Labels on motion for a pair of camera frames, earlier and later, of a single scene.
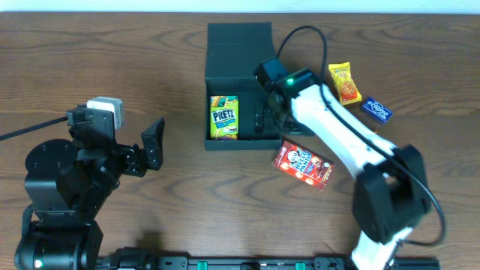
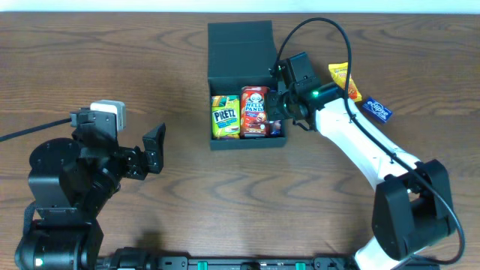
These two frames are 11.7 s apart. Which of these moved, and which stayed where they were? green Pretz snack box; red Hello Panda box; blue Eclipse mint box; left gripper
Moved: red Hello Panda box
Stayed: left gripper; green Pretz snack box; blue Eclipse mint box
